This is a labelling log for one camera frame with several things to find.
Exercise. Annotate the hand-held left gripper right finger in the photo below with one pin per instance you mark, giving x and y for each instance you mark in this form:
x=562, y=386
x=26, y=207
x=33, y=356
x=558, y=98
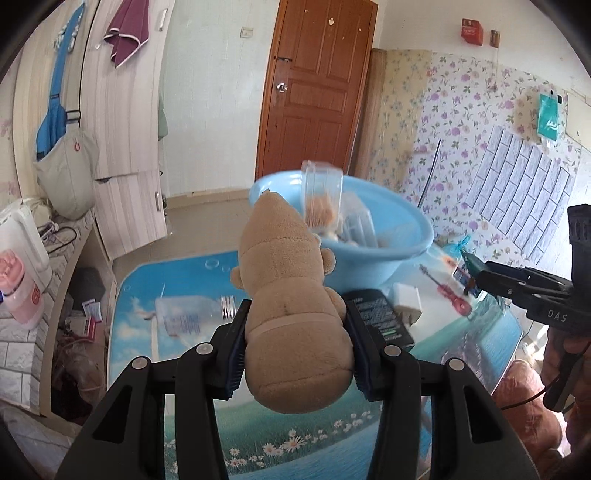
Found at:
x=364, y=364

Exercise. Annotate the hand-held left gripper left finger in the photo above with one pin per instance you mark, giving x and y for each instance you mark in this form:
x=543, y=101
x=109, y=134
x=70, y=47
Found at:
x=235, y=355

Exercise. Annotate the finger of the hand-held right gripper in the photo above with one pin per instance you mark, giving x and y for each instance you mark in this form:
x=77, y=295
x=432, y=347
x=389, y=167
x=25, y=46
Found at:
x=526, y=276
x=503, y=288

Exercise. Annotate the dark teal box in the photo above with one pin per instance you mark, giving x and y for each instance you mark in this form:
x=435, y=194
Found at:
x=472, y=263

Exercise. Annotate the clear plastic bottle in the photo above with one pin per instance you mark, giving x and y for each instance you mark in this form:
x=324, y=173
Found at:
x=189, y=316

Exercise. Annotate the white charger plug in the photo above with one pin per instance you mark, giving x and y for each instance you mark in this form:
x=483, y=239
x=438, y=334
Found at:
x=404, y=300

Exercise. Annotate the tan plush toy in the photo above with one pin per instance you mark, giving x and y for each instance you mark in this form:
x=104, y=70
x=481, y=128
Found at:
x=286, y=277

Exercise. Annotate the light blue plastic basin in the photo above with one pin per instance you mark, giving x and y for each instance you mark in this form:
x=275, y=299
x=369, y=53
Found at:
x=369, y=267

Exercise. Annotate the clear plastic bag of sticks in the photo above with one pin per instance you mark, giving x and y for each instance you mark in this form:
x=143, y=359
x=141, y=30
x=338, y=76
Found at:
x=358, y=217

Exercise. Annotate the clear box of wooden sticks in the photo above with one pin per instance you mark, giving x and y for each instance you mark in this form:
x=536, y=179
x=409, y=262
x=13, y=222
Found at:
x=321, y=184

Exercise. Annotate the small white blue box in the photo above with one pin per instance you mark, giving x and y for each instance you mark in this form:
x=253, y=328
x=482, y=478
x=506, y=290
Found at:
x=459, y=273

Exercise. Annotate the black cosmetic tube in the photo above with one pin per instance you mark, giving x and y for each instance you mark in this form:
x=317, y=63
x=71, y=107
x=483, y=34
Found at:
x=378, y=318

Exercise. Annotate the pink screwdriver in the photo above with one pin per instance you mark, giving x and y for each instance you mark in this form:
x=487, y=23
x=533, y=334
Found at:
x=455, y=302

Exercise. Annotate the blue plastic bag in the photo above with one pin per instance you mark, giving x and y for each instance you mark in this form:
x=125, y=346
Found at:
x=463, y=243

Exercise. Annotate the pink fluffy cloth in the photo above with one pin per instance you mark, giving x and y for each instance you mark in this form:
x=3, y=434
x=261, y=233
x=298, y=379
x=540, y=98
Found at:
x=521, y=415

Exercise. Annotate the red white packet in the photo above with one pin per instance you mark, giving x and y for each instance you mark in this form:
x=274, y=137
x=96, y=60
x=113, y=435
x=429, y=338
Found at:
x=91, y=327

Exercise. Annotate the teal paper bag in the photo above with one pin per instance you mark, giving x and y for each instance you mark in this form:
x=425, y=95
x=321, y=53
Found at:
x=550, y=115

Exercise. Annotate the yellow floral mattress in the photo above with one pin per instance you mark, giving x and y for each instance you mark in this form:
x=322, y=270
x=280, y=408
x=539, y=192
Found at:
x=401, y=115

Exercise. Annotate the brick pattern counter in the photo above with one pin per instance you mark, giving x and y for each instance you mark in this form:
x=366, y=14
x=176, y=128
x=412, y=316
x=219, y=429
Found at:
x=18, y=360

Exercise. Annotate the rolled bamboo mat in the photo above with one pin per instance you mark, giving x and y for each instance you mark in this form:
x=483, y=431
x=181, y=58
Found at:
x=369, y=115

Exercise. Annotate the pink drinking bottle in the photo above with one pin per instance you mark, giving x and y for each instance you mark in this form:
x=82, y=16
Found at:
x=18, y=290

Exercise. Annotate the grey fabric bag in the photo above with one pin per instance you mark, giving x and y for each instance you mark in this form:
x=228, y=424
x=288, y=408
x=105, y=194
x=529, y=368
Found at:
x=67, y=180

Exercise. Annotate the white electric kettle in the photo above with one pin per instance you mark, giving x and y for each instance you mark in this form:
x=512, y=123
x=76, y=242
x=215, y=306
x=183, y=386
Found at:
x=21, y=240

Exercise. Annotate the brown wooden door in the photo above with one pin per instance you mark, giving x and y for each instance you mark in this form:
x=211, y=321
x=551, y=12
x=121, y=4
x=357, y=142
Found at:
x=314, y=115

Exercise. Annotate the white wood-grain wardrobe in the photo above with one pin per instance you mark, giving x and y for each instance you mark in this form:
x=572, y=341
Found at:
x=129, y=115

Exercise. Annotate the metal door knob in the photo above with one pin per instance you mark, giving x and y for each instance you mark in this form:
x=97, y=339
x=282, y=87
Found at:
x=281, y=87

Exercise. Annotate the maroon towel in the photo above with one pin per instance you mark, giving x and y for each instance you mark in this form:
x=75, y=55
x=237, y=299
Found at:
x=127, y=32

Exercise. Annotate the small brown wall box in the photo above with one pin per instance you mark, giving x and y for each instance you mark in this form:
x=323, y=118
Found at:
x=495, y=38

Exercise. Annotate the red wall alarm box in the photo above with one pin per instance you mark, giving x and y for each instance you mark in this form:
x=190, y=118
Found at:
x=472, y=31

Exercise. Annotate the white wall switch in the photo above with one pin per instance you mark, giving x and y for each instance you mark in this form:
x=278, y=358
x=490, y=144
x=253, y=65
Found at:
x=247, y=32

